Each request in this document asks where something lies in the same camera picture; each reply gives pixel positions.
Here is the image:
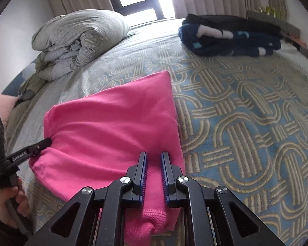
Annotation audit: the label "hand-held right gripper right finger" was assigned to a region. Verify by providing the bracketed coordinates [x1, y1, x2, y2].
[160, 151, 286, 246]

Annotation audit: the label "blue headboard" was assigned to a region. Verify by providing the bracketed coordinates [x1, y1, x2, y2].
[1, 68, 38, 95]

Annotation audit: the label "wavy mirror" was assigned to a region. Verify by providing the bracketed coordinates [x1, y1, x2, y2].
[268, 0, 288, 20]

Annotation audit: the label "pink pants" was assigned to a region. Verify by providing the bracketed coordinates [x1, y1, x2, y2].
[28, 70, 184, 246]

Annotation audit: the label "bed with patterned bedspread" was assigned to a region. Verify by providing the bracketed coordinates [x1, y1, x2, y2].
[0, 18, 308, 246]

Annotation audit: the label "person's left hand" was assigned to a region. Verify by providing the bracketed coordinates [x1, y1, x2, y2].
[0, 177, 31, 230]

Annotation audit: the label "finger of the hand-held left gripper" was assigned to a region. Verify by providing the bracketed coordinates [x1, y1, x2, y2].
[28, 138, 52, 157]

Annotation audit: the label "folded navy patterned pants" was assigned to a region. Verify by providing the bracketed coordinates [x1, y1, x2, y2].
[178, 24, 283, 57]

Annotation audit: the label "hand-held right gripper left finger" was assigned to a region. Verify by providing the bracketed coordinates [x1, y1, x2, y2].
[24, 152, 147, 246]

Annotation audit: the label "person's left forearm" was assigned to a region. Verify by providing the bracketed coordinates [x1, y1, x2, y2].
[0, 205, 29, 246]

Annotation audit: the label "pink pillow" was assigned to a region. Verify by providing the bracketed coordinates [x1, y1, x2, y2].
[0, 92, 18, 127]

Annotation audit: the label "folded grey duvet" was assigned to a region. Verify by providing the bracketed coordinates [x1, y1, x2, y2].
[31, 9, 130, 80]

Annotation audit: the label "folded black pants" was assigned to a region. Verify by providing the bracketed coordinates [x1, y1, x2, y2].
[182, 14, 283, 38]

